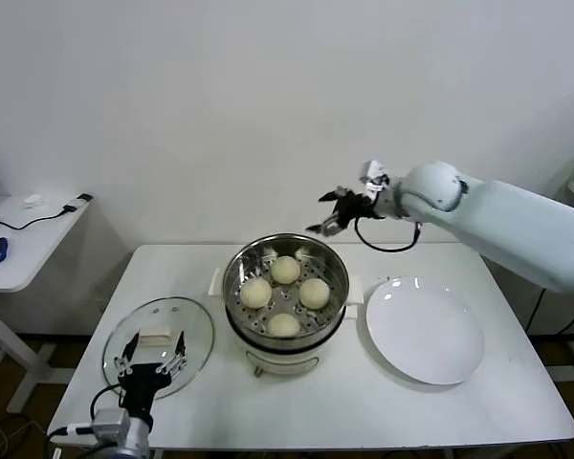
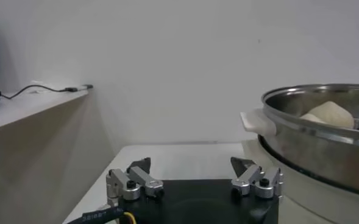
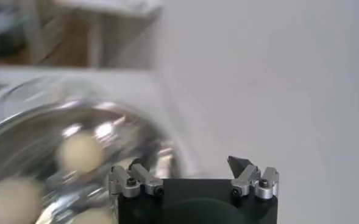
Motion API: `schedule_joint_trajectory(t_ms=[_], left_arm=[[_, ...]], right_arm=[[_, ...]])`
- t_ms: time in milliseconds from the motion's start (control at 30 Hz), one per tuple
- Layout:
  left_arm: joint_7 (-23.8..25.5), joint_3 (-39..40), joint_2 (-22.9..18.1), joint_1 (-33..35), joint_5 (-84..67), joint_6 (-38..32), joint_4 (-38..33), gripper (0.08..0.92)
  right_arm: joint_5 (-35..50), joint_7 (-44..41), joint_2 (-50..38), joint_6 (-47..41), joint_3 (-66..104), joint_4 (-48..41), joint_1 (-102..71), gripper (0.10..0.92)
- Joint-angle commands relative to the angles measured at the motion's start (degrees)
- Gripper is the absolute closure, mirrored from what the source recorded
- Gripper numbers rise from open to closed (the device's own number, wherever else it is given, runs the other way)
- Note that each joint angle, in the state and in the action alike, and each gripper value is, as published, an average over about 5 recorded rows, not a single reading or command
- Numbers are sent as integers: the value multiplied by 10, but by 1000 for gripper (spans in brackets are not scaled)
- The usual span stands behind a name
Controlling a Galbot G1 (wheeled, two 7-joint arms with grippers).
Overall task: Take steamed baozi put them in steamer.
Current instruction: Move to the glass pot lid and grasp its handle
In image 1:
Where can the stainless steel steamer basket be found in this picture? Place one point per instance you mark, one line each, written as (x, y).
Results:
(337, 282)

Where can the small white crumpled object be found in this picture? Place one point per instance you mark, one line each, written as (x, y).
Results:
(33, 201)

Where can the white round plate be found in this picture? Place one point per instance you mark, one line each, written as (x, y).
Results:
(426, 330)

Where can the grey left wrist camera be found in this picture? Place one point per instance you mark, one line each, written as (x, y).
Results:
(111, 424)

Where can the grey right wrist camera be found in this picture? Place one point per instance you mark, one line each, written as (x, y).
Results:
(374, 178)

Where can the glass pot lid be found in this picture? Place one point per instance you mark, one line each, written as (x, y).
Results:
(191, 325)

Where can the cream electric cooker pot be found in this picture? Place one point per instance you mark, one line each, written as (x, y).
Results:
(277, 361)

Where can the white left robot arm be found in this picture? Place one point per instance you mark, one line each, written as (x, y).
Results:
(136, 437)

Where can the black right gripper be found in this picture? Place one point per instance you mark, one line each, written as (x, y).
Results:
(356, 208)

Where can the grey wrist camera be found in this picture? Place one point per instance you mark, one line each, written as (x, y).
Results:
(111, 424)
(374, 178)

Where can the white steamed baozi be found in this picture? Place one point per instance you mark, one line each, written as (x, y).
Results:
(256, 293)
(314, 293)
(285, 270)
(283, 325)

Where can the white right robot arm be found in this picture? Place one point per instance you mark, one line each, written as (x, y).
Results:
(507, 225)

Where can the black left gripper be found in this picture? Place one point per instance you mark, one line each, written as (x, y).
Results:
(143, 388)

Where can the white side table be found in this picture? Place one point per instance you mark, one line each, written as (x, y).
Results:
(28, 248)

